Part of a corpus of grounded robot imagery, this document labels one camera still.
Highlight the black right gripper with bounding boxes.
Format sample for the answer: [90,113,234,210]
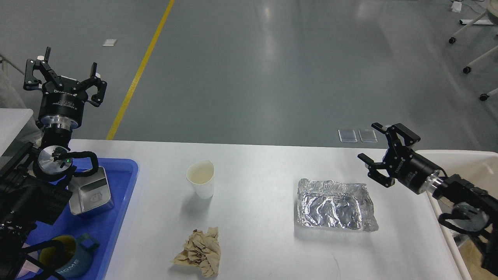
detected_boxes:
[358,122,443,194]

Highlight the clear floor plate right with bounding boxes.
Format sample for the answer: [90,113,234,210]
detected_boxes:
[358,129,378,143]

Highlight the white paper cup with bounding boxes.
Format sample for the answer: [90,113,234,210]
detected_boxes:
[186,160,215,199]

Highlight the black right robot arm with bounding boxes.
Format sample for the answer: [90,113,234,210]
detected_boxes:
[358,122,498,275]

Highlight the clear floor plate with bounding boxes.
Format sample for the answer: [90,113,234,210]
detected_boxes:
[358,129,378,143]
[338,129,358,143]

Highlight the white paper on floor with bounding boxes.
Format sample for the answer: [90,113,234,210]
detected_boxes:
[102,39,117,47]

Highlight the crumpled brown paper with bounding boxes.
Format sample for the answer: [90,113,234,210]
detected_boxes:
[171,227,222,278]

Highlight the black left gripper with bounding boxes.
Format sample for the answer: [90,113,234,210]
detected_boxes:
[23,47,107,130]

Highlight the wheeled chair base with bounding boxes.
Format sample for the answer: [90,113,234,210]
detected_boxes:
[448,0,498,102]

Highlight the stainless steel rectangular container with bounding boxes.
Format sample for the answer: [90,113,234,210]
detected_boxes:
[68,166,114,218]

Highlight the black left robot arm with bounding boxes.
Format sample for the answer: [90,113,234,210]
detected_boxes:
[0,47,107,280]

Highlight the wheeled stand left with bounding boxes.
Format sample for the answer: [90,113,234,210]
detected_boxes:
[0,53,25,75]

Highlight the clear floor plate left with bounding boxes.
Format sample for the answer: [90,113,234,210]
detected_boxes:
[338,129,358,143]

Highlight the crumpled aluminium foil tray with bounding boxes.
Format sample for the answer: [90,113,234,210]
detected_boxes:
[296,178,379,233]

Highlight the white side table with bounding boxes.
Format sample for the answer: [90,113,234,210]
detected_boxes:
[0,108,33,155]

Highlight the blue plastic tray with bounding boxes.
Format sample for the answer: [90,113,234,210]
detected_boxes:
[26,158,139,280]

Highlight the teal mug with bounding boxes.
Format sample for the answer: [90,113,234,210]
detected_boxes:
[39,233,100,278]

